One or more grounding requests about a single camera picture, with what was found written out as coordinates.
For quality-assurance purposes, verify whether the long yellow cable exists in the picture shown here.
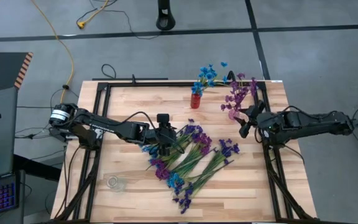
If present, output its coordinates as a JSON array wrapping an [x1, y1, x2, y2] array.
[[30, 0, 75, 116]]

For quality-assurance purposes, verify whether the magenta artificial flower bunch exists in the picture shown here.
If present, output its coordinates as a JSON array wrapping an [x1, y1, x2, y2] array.
[[219, 72, 259, 121], [171, 133, 213, 177], [149, 141, 198, 181]]

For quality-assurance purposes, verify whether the black looped cable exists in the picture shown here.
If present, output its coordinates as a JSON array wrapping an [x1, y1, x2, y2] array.
[[100, 63, 117, 80]]

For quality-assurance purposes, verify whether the yellow cable with plug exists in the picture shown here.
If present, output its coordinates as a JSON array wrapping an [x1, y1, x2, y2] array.
[[76, 0, 110, 30]]

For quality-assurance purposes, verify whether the clear glass vase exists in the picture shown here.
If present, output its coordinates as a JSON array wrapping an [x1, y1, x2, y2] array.
[[105, 175, 127, 192]]

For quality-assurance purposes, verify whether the grey desk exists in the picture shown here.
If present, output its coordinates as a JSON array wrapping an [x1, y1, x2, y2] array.
[[0, 86, 26, 224]]

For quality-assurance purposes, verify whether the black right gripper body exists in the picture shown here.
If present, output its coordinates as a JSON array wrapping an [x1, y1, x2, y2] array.
[[247, 106, 270, 133]]

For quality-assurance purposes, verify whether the black aluminium table frame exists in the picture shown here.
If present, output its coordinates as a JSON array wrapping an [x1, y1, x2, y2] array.
[[50, 79, 319, 224]]

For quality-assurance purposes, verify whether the black floor cable bundle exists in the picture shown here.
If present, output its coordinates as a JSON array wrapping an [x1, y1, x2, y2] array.
[[14, 88, 78, 139]]

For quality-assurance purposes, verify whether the large black orange-striped mat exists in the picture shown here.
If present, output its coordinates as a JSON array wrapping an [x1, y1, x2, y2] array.
[[0, 52, 34, 96]]

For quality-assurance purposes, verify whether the black desk base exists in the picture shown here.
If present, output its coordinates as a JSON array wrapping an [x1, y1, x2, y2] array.
[[12, 154, 62, 183]]

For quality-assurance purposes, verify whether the black stand base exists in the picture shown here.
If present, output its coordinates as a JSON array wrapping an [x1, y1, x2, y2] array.
[[155, 0, 177, 31]]

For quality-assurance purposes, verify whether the pink glass vase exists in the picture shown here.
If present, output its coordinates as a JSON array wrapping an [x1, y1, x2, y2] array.
[[227, 108, 241, 121]]

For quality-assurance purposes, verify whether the black power brick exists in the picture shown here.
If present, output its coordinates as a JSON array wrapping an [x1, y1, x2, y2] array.
[[48, 127, 70, 141]]

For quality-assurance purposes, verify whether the red glass vase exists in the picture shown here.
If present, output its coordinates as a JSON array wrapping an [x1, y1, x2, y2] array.
[[190, 93, 202, 110]]

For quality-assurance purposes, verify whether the thin black floor cable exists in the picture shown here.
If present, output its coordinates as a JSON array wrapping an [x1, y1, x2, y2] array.
[[76, 0, 160, 40]]

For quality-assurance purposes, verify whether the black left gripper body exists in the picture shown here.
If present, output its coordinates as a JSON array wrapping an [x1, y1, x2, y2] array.
[[149, 123, 178, 149]]

